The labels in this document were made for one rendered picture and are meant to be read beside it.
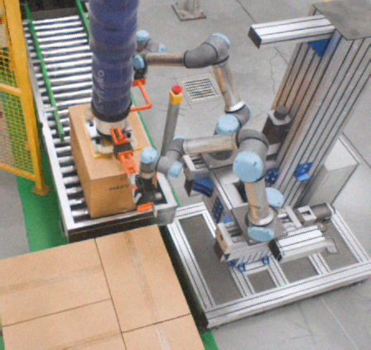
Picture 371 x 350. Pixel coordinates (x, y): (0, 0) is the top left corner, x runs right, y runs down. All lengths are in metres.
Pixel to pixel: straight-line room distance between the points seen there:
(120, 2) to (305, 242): 1.50
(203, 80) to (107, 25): 2.69
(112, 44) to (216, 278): 1.71
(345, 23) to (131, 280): 1.70
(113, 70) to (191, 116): 2.09
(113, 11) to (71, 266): 1.43
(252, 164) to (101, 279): 1.24
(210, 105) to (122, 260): 2.17
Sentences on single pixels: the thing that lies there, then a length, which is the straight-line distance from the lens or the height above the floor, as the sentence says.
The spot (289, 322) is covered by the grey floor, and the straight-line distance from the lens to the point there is 3.49.
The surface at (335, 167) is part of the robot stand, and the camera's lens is 2.63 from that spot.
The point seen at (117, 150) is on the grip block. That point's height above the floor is 1.10.
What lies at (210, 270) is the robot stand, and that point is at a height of 0.21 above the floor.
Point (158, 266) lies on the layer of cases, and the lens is 2.83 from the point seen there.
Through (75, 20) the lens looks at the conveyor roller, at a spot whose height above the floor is 0.52.
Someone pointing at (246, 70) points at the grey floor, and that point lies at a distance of 5.04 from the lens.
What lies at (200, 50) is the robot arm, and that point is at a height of 1.60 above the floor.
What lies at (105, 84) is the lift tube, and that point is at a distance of 2.46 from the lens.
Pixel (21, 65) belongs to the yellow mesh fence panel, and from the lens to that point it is 2.88.
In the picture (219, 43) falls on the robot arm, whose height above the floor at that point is 1.61.
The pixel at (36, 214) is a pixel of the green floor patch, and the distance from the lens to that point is 3.66.
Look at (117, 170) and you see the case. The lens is 2.68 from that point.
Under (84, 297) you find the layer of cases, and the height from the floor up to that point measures 0.54.
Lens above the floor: 3.04
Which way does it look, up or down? 51 degrees down
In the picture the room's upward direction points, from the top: 6 degrees clockwise
